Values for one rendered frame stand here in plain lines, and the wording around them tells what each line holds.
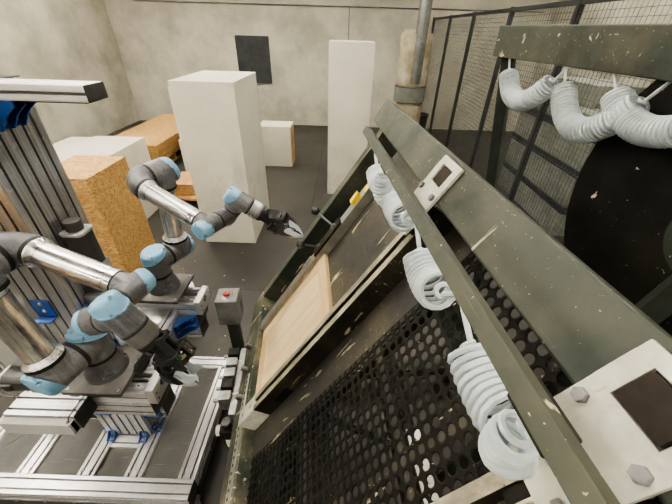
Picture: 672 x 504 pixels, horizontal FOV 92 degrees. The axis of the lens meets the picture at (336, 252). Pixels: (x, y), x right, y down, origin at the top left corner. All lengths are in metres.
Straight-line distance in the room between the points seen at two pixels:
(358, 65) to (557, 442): 4.67
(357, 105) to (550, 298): 4.50
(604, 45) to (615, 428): 0.94
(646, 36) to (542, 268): 0.69
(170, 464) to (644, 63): 2.46
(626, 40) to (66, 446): 2.91
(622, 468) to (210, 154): 3.61
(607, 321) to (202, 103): 3.44
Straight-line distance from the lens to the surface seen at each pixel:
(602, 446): 0.44
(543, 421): 0.29
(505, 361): 0.31
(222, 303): 1.89
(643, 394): 0.43
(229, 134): 3.57
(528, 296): 0.52
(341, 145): 4.97
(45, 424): 1.72
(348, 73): 4.80
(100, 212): 3.05
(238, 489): 1.38
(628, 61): 1.10
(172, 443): 2.33
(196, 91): 3.58
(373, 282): 0.88
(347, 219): 1.33
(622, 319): 0.46
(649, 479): 0.42
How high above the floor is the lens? 2.17
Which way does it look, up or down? 35 degrees down
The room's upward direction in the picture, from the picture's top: 2 degrees clockwise
